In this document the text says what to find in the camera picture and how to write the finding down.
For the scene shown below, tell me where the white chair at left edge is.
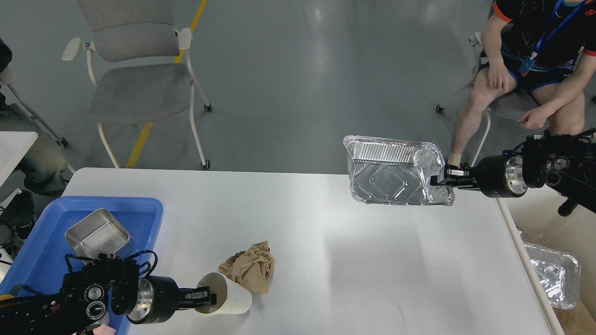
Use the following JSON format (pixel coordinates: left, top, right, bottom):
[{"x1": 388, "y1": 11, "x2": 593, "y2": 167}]
[{"x1": 0, "y1": 67, "x2": 69, "y2": 147}]

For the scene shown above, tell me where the white paper cup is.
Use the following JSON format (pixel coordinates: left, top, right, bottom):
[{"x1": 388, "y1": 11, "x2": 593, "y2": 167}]
[{"x1": 195, "y1": 272, "x2": 252, "y2": 315}]

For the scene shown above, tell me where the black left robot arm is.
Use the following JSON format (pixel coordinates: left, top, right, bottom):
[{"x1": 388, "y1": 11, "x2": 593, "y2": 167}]
[{"x1": 0, "y1": 250, "x2": 218, "y2": 335}]

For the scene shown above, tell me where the aluminium foil tray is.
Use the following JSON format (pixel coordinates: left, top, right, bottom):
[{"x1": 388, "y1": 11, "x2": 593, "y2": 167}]
[{"x1": 342, "y1": 135, "x2": 455, "y2": 206}]

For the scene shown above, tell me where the pink mug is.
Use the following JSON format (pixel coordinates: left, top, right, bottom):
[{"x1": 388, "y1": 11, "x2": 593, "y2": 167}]
[{"x1": 92, "y1": 324, "x2": 117, "y2": 335}]

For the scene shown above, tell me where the white side table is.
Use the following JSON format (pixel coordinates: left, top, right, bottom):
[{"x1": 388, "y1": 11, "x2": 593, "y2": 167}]
[{"x1": 0, "y1": 131, "x2": 38, "y2": 186}]

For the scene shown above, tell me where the foil tray in bin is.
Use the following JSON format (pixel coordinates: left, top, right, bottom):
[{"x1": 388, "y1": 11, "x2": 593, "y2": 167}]
[{"x1": 517, "y1": 228, "x2": 581, "y2": 310}]

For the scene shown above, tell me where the crumpled brown paper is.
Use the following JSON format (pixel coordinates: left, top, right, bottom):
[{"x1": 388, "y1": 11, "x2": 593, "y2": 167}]
[{"x1": 217, "y1": 241, "x2": 276, "y2": 295}]

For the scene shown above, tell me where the blue plastic tray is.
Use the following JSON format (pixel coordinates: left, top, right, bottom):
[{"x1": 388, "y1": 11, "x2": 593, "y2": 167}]
[{"x1": 0, "y1": 195, "x2": 164, "y2": 335}]

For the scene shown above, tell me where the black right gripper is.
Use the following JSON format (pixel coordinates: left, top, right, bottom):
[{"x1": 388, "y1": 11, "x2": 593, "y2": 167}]
[{"x1": 430, "y1": 155, "x2": 528, "y2": 199}]

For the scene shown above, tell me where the stainless steel tray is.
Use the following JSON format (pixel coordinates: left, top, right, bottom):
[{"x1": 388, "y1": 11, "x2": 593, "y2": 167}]
[{"x1": 65, "y1": 208, "x2": 133, "y2": 257}]

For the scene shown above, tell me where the seated person black shirt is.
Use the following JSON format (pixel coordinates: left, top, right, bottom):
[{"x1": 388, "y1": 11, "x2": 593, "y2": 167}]
[{"x1": 446, "y1": 0, "x2": 596, "y2": 169}]

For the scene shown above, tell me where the grey chair under person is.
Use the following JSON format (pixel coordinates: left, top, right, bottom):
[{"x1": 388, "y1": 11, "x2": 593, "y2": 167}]
[{"x1": 436, "y1": 28, "x2": 555, "y2": 166}]

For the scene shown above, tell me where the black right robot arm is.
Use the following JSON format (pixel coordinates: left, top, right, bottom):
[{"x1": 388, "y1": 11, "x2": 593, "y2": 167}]
[{"x1": 430, "y1": 128, "x2": 596, "y2": 217}]

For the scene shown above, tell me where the grey office chair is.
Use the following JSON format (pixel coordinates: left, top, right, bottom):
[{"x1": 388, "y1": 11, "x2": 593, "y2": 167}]
[{"x1": 62, "y1": 0, "x2": 212, "y2": 170}]

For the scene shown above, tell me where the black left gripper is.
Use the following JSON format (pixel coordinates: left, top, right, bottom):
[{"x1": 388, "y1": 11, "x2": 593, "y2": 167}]
[{"x1": 126, "y1": 276, "x2": 218, "y2": 325}]

